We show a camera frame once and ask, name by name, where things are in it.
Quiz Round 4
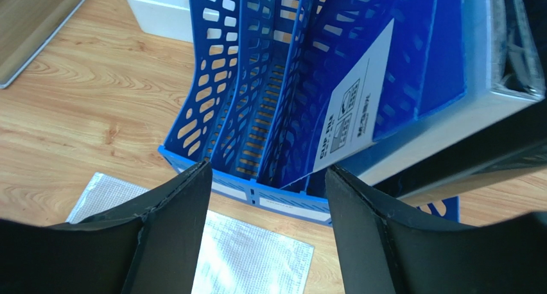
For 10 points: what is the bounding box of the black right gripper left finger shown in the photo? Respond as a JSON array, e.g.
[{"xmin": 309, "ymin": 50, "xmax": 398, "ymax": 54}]
[{"xmin": 1, "ymin": 161, "xmax": 213, "ymax": 293}]

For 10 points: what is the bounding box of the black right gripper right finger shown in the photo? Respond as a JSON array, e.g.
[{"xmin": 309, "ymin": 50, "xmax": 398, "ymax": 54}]
[{"xmin": 326, "ymin": 166, "xmax": 546, "ymax": 293}]

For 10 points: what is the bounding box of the white mesh zipper pouch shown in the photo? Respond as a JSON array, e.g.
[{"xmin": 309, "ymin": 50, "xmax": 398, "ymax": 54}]
[{"xmin": 66, "ymin": 172, "xmax": 314, "ymax": 293}]

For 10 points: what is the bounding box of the blue file organizer rack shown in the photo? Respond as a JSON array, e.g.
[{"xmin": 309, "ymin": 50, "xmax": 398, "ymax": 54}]
[{"xmin": 158, "ymin": 0, "xmax": 467, "ymax": 227}]

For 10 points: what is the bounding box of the white three drawer organizer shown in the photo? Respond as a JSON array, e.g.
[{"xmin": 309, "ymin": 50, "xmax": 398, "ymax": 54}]
[{"xmin": 126, "ymin": 0, "xmax": 193, "ymax": 42}]

